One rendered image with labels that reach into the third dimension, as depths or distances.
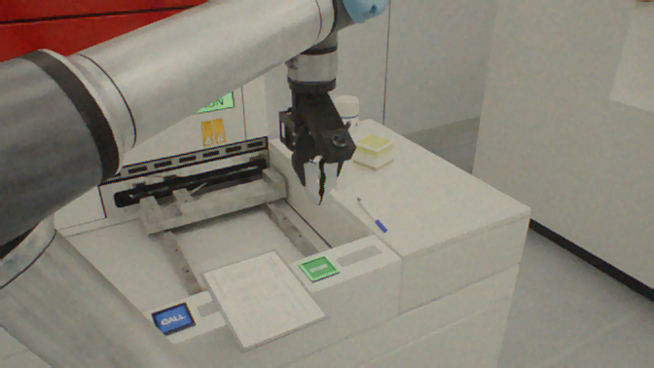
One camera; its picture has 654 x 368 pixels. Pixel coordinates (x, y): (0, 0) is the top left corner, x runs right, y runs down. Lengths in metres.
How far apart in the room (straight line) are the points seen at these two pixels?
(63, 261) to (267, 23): 0.27
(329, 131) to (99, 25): 0.63
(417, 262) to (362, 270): 0.12
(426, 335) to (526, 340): 1.17
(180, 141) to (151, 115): 0.96
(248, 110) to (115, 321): 0.94
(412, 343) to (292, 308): 0.37
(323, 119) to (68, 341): 0.42
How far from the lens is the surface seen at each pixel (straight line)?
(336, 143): 0.70
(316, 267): 0.91
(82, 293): 0.50
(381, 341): 1.06
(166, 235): 1.26
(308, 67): 0.72
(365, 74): 3.38
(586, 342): 2.37
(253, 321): 0.82
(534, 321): 2.38
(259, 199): 1.32
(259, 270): 0.92
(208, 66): 0.41
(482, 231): 1.08
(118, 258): 1.27
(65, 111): 0.34
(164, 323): 0.85
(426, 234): 1.02
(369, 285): 0.94
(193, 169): 1.37
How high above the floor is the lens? 1.52
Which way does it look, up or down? 28 degrees down
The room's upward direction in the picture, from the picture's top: straight up
